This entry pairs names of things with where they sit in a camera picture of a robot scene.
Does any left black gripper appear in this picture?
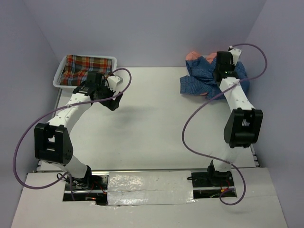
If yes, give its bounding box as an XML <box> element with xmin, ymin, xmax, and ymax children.
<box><xmin>96</xmin><ymin>80</ymin><xmax>123</xmax><ymax>111</ymax></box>

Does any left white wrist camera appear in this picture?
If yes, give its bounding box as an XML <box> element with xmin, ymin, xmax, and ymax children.
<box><xmin>107</xmin><ymin>75</ymin><xmax>123</xmax><ymax>91</ymax></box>

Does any blue checked long sleeve shirt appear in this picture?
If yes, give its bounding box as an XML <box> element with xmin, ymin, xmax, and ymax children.
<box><xmin>179</xmin><ymin>56</ymin><xmax>250</xmax><ymax>100</ymax></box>

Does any silver foil tape sheet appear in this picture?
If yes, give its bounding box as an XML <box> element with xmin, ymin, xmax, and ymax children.
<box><xmin>107</xmin><ymin>171</ymin><xmax>195</xmax><ymax>206</ymax></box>

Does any left white plastic basket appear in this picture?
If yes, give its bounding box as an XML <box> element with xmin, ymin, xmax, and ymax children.
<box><xmin>52</xmin><ymin>55</ymin><xmax>118</xmax><ymax>90</ymax></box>

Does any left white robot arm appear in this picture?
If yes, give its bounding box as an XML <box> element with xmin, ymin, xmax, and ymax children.
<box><xmin>34</xmin><ymin>73</ymin><xmax>123</xmax><ymax>189</ymax></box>

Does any white cardboard front cover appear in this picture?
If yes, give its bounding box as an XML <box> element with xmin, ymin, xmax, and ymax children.
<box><xmin>12</xmin><ymin>168</ymin><xmax>287</xmax><ymax>228</ymax></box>

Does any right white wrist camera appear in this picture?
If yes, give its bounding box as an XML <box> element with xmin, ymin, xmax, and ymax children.
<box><xmin>228</xmin><ymin>46</ymin><xmax>242</xmax><ymax>66</ymax></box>

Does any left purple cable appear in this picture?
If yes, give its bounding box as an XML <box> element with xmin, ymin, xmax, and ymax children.
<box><xmin>12</xmin><ymin>68</ymin><xmax>133</xmax><ymax>201</ymax></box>

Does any salmon orange shirt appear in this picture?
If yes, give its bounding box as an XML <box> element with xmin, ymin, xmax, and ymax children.
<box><xmin>186</xmin><ymin>51</ymin><xmax>217</xmax><ymax>63</ymax></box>

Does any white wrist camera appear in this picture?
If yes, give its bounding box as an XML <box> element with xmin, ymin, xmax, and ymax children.
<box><xmin>228</xmin><ymin>46</ymin><xmax>242</xmax><ymax>66</ymax></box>
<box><xmin>107</xmin><ymin>75</ymin><xmax>123</xmax><ymax>91</ymax></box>

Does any orange plaid folded shirt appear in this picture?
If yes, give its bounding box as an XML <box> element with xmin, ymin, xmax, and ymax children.
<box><xmin>59</xmin><ymin>55</ymin><xmax>113</xmax><ymax>86</ymax></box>

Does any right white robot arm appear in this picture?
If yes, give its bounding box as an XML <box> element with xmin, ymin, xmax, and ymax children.
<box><xmin>206</xmin><ymin>48</ymin><xmax>263</xmax><ymax>186</ymax></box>

